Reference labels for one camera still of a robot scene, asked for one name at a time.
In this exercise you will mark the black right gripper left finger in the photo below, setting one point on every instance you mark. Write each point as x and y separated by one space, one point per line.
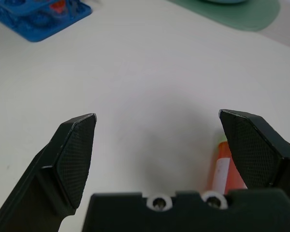
62 164

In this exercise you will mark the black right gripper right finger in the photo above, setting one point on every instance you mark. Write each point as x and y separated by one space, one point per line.
258 154

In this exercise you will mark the orange tube with green cap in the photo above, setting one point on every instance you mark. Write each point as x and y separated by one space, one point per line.
222 169

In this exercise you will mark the blue plastic tube rack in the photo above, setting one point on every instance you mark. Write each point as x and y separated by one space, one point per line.
33 17

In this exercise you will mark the orange capped tube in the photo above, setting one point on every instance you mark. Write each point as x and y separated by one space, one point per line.
58 6

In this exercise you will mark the green mat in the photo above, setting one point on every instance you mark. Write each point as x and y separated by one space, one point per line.
234 13

